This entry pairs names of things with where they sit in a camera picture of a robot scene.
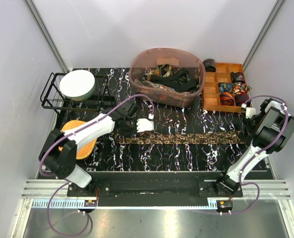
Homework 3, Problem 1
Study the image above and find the brown floral patterned tie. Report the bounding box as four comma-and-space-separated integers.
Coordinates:
115, 131, 246, 145

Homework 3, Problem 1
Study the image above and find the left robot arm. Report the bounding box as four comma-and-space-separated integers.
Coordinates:
39, 100, 137, 196

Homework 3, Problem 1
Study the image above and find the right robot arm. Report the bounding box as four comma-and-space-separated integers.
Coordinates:
213, 98, 294, 197

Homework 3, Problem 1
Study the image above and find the maroon striped rolled tie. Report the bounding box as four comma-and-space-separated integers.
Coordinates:
234, 93, 251, 107

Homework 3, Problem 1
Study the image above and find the orange striped rolled tie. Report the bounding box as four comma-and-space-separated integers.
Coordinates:
220, 92, 235, 106

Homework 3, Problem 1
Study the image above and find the red floral rolled tie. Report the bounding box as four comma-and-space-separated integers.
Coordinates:
232, 82, 252, 95

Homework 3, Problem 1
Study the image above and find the orange wooden divided tray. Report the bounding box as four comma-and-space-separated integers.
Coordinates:
202, 63, 249, 113

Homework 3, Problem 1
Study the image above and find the blue patterned rolled tie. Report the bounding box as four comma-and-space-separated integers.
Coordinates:
218, 82, 233, 94

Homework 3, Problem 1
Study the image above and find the orange woven bamboo tray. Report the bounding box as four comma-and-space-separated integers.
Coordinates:
61, 120, 97, 160

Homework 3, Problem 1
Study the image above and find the dark maroon rolled tie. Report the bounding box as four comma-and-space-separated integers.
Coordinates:
230, 71, 245, 83

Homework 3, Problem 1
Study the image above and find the white round container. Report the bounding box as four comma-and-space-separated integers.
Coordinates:
59, 69, 95, 101

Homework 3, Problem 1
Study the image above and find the black tie in tub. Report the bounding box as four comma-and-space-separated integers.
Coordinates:
149, 69, 199, 93

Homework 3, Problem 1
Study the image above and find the brown translucent plastic tub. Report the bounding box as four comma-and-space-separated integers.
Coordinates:
129, 48, 206, 108

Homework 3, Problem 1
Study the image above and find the colourful patterned tie in tub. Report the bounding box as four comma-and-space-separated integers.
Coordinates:
134, 64, 181, 91

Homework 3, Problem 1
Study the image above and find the dark grey rolled tie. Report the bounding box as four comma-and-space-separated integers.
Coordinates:
203, 59, 216, 72

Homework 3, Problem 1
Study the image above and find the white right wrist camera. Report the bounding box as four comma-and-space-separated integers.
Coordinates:
241, 103, 256, 119

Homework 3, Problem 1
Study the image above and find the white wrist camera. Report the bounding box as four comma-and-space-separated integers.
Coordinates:
137, 114, 154, 133
241, 103, 256, 119

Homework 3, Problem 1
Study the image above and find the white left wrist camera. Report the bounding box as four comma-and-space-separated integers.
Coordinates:
137, 114, 154, 133

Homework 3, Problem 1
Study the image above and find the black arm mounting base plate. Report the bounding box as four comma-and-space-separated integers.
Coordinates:
67, 171, 243, 198

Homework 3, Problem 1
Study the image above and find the black wire dish rack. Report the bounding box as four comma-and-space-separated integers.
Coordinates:
41, 72, 117, 124

